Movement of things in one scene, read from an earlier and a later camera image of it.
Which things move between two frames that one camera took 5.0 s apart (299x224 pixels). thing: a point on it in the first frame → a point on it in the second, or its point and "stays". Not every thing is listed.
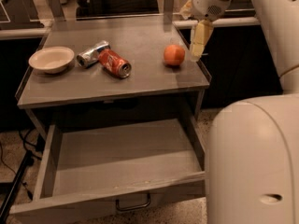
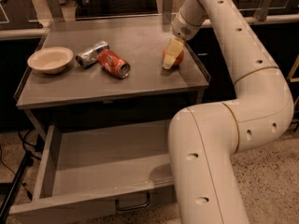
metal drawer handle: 134,207 stays
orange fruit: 174,55 stays
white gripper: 206,3 → 183,28
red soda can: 114,63 stays
